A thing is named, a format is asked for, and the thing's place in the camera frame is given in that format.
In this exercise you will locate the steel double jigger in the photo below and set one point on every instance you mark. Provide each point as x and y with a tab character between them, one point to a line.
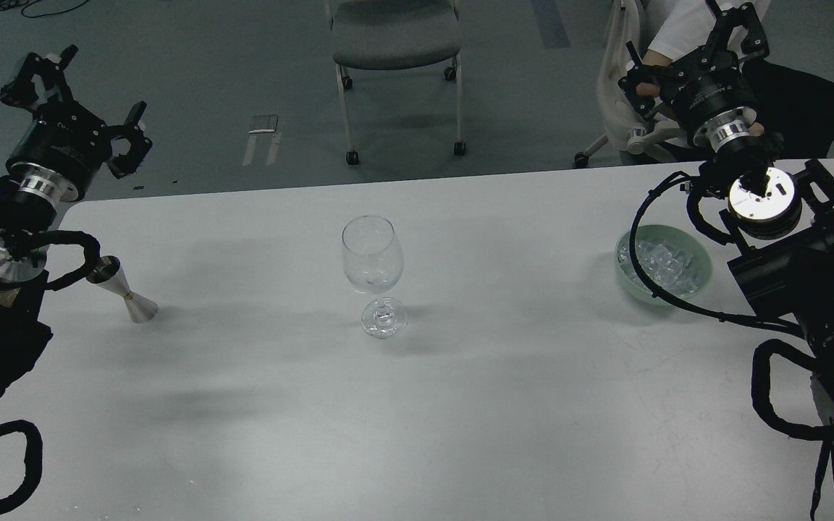
110	275

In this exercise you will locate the grey office chair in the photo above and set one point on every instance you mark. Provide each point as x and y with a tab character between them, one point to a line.
395	35

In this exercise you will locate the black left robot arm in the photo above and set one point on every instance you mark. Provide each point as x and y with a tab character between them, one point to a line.
34	258

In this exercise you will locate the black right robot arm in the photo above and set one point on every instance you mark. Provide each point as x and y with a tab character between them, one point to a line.
782	224

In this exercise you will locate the clear wine glass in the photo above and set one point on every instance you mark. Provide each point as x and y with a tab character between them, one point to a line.
373	263

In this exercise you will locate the seated person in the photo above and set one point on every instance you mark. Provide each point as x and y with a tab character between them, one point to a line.
796	104

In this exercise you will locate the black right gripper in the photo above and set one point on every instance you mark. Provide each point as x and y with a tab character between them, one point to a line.
710	98

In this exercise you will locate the clear ice cubes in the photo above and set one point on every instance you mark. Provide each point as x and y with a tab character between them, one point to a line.
680	271

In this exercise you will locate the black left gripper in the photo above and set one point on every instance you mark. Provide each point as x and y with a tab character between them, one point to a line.
66	144

